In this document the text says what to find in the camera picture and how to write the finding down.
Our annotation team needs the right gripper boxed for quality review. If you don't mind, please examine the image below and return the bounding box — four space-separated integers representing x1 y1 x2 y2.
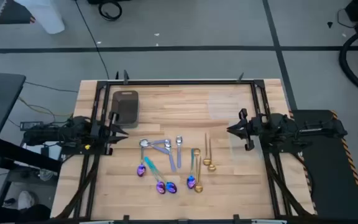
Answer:
227 108 262 152

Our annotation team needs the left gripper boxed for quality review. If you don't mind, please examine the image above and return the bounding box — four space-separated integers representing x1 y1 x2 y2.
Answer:
104 111 129 156

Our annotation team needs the iridescent rainbow spoon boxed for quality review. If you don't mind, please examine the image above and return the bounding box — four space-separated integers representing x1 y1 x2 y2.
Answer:
146 157 178 195
137 146 147 178
144 156 167 195
186 148 196 190

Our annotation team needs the clear plastic bin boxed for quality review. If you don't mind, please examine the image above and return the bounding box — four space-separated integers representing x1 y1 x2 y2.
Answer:
227 119 264 158
207 90 241 121

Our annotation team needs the smoked grey plastic bin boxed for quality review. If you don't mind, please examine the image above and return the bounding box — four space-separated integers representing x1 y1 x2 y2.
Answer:
109 90 140 129

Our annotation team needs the black power strip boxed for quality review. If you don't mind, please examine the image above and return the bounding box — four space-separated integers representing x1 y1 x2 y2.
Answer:
19 121 45 131

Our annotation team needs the white paper sheet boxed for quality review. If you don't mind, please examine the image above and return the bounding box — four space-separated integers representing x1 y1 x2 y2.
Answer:
22 142 48 156

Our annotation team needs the black hazard-striped platform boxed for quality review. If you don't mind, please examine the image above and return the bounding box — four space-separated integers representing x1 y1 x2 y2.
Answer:
290 108 358 221

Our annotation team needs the person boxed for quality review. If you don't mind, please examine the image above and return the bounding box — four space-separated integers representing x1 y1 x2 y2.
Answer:
0 189 52 224

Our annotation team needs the white plastic container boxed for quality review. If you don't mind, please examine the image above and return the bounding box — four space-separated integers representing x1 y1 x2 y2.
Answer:
13 0 65 35

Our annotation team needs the black mat hazard-striped edge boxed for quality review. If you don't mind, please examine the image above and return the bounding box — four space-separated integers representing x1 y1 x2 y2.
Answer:
0 0 37 26

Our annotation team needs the black cable bundle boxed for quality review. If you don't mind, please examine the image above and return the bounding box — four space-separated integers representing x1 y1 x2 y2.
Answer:
56 154 101 219
264 152 312 217

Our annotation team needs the black metal table frame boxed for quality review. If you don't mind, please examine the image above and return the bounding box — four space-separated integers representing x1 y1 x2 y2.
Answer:
54 79 316 222

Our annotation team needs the thin black cable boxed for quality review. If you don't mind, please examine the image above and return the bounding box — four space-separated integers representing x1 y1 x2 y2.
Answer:
24 81 79 93

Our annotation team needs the white coiled cable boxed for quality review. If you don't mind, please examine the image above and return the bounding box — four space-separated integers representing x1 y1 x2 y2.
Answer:
39 169 55 182

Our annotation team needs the long black floor cable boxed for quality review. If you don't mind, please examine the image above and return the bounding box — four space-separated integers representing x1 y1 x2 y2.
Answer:
74 0 111 80

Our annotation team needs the yellow floor cable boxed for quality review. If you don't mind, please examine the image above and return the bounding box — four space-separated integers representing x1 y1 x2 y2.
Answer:
17 96 74 118

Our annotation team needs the thick black hose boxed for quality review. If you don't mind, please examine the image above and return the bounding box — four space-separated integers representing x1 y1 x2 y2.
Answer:
338 26 358 100

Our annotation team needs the coiled black cable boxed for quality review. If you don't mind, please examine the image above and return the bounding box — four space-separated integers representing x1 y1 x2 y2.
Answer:
97 1 123 22

